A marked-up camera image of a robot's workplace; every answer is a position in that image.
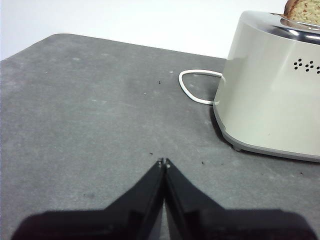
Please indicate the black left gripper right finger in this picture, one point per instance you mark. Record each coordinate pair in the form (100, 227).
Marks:
(225, 225)

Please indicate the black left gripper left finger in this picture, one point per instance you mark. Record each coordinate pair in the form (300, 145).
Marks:
(112, 225)

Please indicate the cream two-slot toaster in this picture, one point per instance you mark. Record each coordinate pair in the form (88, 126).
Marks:
(262, 100)

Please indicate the small round-topped bread slice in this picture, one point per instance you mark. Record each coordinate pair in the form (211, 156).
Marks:
(305, 10)

